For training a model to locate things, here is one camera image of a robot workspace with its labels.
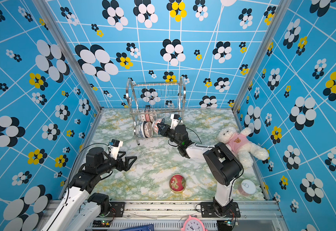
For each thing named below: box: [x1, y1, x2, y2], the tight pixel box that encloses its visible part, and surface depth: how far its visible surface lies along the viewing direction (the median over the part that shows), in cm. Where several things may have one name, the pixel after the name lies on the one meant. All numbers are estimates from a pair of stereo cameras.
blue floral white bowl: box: [135, 121, 146, 139], surface depth 93 cm
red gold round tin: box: [168, 173, 187, 193], surface depth 80 cm
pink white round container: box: [237, 179, 257, 196], surface depth 77 cm
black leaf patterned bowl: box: [144, 113, 151, 122], surface depth 98 cm
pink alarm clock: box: [180, 215, 209, 231], surface depth 69 cm
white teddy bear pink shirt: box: [217, 126, 270, 168], surface depth 92 cm
